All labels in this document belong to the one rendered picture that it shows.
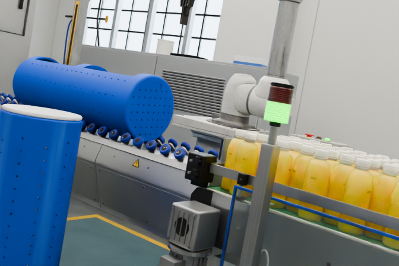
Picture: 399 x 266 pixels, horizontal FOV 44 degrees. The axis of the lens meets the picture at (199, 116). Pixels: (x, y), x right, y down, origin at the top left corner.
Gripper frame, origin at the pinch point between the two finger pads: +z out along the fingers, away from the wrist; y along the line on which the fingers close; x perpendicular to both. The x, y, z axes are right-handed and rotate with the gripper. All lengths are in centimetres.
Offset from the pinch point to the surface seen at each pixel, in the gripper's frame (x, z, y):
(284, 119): -15, 32, 92
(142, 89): -14.3, 33.3, 2.2
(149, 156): -14, 58, 18
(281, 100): -16, 27, 91
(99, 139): -24, 58, -12
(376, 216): 8, 52, 107
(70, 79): -33, 35, -34
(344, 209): 5, 53, 99
